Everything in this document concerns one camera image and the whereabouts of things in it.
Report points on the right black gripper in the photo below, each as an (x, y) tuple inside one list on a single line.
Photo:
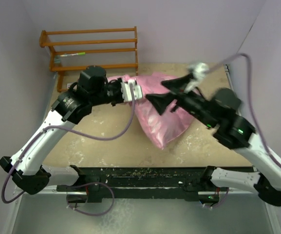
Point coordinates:
[(162, 101)]

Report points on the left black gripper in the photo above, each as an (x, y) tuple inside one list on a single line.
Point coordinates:
[(117, 83)]

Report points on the pink pillowcase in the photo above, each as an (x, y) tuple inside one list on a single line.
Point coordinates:
[(160, 129)]

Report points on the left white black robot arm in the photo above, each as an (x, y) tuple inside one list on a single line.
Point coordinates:
[(25, 168)]

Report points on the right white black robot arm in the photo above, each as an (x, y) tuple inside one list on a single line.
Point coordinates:
[(232, 131)]

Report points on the green marker pen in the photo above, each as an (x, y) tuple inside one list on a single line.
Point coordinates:
[(72, 54)]

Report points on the orange wooden rack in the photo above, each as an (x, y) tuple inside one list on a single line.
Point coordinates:
[(55, 62)]

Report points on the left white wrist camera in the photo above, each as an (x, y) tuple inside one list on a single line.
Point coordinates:
[(130, 89)]

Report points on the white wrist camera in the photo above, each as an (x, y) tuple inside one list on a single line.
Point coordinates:
[(198, 72), (130, 89)]

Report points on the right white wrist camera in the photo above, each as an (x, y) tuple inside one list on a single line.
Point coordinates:
[(198, 72)]

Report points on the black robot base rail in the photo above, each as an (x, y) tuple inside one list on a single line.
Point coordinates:
[(186, 183)]

